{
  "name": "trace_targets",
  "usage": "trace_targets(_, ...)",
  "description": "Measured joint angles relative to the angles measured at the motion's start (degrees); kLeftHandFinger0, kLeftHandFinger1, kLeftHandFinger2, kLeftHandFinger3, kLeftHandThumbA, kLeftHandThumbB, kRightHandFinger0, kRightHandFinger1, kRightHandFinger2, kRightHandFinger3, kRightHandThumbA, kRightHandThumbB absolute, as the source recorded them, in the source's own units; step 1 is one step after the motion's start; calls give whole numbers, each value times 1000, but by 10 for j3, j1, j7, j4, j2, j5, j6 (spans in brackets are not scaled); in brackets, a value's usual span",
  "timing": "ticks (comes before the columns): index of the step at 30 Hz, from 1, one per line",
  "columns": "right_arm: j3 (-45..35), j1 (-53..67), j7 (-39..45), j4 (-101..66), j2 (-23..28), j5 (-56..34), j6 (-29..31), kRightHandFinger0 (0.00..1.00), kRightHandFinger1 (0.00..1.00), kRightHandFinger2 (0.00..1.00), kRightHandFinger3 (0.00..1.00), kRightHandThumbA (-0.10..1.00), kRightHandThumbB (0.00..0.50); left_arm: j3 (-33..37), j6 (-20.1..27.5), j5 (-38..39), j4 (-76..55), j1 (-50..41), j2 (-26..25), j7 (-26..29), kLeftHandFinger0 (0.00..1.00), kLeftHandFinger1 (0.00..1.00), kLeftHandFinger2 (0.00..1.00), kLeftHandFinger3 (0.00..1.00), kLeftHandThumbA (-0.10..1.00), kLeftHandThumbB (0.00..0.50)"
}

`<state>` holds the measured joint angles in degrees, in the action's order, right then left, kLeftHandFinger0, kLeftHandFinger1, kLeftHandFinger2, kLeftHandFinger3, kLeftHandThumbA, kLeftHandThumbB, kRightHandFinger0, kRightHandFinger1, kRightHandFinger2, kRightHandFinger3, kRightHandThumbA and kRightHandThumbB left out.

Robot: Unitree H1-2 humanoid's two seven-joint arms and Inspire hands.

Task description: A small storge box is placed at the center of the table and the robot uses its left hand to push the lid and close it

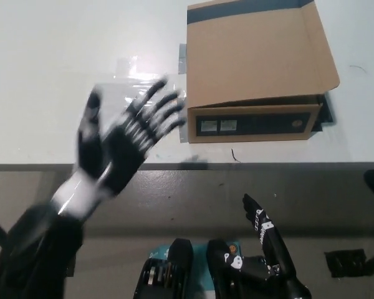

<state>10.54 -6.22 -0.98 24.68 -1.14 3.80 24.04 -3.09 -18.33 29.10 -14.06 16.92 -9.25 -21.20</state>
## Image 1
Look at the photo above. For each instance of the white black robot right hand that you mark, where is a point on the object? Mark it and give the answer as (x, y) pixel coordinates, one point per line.
(268, 230)

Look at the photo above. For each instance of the clear plastic film sheet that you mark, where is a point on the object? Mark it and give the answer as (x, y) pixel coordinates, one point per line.
(134, 78)

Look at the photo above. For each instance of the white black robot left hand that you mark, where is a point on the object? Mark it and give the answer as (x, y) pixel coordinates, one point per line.
(121, 149)

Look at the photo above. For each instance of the brown cardboard storage box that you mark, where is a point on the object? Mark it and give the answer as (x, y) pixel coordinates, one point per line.
(252, 62)

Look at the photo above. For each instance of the black floor tape patch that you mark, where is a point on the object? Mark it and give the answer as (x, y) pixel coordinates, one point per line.
(346, 263)

